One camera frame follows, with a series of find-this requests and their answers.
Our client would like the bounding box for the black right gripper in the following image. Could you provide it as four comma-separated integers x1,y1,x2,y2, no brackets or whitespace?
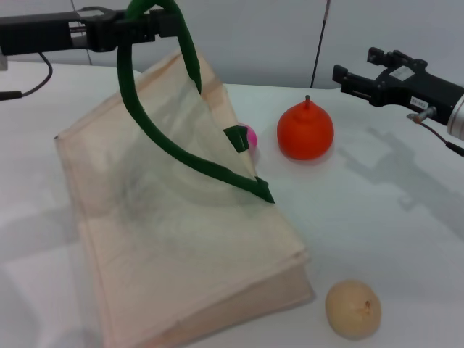
331,46,464,126

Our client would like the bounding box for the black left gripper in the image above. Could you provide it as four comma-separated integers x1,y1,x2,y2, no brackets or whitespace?
0,7,155,57

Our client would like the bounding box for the white handbag with green handles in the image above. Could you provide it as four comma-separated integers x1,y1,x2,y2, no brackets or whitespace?
54,0,315,348

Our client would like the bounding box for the orange toy persimmon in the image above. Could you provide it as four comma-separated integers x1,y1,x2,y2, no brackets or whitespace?
276,94,335,161

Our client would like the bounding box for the pink peach toy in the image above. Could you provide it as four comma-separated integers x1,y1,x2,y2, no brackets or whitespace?
237,123,258,150

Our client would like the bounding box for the beige round fruit toy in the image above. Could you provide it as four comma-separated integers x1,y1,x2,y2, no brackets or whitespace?
324,278,383,341

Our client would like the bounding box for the thin dark cable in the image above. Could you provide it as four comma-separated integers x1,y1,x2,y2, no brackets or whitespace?
310,0,332,89

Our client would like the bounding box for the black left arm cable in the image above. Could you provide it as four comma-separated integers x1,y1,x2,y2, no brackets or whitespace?
0,52,54,102

